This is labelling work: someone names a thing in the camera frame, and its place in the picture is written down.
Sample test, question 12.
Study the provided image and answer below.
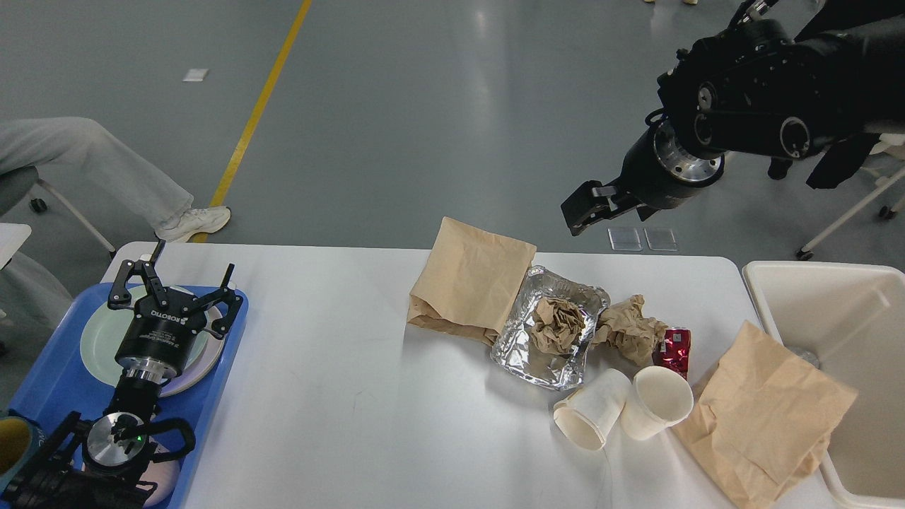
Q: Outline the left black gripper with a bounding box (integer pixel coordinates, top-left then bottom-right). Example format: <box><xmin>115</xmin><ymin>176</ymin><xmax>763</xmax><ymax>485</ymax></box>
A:
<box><xmin>107</xmin><ymin>240</ymin><xmax>244</xmax><ymax>386</ymax></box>

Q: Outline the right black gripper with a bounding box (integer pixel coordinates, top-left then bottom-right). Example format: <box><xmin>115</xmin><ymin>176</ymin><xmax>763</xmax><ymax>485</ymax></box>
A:
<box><xmin>560</xmin><ymin>122</ymin><xmax>725</xmax><ymax>236</ymax></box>

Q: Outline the light green plate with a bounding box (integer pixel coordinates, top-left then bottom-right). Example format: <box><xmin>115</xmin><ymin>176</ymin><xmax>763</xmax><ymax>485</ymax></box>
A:
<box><xmin>80</xmin><ymin>292</ymin><xmax>202</xmax><ymax>387</ymax></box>

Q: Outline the pink mug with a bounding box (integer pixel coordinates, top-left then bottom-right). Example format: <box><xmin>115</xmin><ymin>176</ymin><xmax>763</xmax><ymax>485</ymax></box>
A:
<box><xmin>138</xmin><ymin>460</ymin><xmax>180</xmax><ymax>508</ymax></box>

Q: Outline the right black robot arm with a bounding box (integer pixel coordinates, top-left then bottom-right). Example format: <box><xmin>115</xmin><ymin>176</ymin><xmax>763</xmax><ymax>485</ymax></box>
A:
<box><xmin>561</xmin><ymin>1</ymin><xmax>904</xmax><ymax>236</ymax></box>

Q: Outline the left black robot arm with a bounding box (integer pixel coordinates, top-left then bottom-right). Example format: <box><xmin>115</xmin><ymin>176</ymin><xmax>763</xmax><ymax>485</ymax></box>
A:
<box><xmin>2</xmin><ymin>245</ymin><xmax>247</xmax><ymax>508</ymax></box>

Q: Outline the white sneaker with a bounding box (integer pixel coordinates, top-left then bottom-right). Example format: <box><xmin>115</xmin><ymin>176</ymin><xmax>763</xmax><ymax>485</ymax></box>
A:
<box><xmin>154</xmin><ymin>206</ymin><xmax>232</xmax><ymax>244</ymax></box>

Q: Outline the pink plate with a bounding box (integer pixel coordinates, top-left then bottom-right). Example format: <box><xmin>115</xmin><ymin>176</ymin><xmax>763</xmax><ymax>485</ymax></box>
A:
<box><xmin>160</xmin><ymin>329</ymin><xmax>224</xmax><ymax>397</ymax></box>

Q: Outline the crumpled brown paper ball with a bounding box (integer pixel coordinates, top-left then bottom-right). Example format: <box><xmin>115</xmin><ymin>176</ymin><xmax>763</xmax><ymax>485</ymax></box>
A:
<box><xmin>590</xmin><ymin>294</ymin><xmax>669</xmax><ymax>367</ymax></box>

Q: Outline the crumpled brown paper in tray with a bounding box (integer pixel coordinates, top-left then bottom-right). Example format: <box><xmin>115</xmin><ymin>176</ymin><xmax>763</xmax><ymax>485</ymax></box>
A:
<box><xmin>529</xmin><ymin>297</ymin><xmax>585</xmax><ymax>356</ymax></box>

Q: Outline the blue plastic tray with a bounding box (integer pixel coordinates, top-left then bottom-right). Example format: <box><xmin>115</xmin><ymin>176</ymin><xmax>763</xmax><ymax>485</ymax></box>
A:
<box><xmin>8</xmin><ymin>283</ymin><xmax>249</xmax><ymax>508</ymax></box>

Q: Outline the person in grey trousers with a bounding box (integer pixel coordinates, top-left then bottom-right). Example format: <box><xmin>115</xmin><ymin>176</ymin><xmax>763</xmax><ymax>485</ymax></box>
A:
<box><xmin>1</xmin><ymin>118</ymin><xmax>194</xmax><ymax>327</ymax></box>

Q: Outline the red foil wrapper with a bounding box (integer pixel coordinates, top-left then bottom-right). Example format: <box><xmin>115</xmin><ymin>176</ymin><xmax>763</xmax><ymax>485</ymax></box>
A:
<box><xmin>652</xmin><ymin>327</ymin><xmax>692</xmax><ymax>379</ymax></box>

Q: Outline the brown paper bag centre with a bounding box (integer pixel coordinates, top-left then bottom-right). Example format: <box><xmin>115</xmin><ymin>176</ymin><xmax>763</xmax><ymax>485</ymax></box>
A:
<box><xmin>407</xmin><ymin>217</ymin><xmax>537</xmax><ymax>346</ymax></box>

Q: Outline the brown paper bag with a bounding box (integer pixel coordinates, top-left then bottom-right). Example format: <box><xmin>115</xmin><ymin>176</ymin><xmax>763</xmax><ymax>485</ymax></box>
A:
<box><xmin>675</xmin><ymin>322</ymin><xmax>858</xmax><ymax>508</ymax></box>
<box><xmin>407</xmin><ymin>217</ymin><xmax>537</xmax><ymax>346</ymax></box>

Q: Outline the aluminium foil tray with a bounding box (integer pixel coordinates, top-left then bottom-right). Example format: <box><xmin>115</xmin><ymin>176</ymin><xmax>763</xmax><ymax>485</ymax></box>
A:
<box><xmin>491</xmin><ymin>265</ymin><xmax>610</xmax><ymax>391</ymax></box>

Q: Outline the upright white paper cup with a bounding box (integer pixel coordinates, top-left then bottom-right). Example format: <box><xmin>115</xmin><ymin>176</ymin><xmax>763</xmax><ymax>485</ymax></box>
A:
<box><xmin>619</xmin><ymin>366</ymin><xmax>694</xmax><ymax>440</ymax></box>

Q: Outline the blue yellow mug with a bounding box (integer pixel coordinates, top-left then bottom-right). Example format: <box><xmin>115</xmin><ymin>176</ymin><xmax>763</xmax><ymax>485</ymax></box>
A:
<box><xmin>1</xmin><ymin>416</ymin><xmax>46</xmax><ymax>478</ymax></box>

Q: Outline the lying white paper cup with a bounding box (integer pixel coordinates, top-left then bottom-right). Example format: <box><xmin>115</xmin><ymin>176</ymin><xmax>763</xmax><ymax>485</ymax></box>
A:
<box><xmin>553</xmin><ymin>368</ymin><xmax>631</xmax><ymax>450</ymax></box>

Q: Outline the white plastic bin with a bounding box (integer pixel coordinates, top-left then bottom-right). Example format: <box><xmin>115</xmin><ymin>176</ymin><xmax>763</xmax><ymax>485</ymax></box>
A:
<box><xmin>742</xmin><ymin>261</ymin><xmax>904</xmax><ymax>508</ymax></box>

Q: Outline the brown paper bag right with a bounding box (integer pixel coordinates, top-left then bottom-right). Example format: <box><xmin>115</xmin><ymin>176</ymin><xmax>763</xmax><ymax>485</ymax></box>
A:
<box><xmin>675</xmin><ymin>322</ymin><xmax>858</xmax><ymax>508</ymax></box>

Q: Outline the white rolling chair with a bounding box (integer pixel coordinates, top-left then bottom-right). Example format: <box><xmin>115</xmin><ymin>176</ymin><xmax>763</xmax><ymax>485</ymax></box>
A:
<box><xmin>795</xmin><ymin>120</ymin><xmax>905</xmax><ymax>261</ymax></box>

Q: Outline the black jacket on chair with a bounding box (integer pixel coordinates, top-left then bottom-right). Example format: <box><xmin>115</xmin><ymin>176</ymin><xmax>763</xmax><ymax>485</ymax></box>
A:
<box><xmin>782</xmin><ymin>1</ymin><xmax>903</xmax><ymax>188</ymax></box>

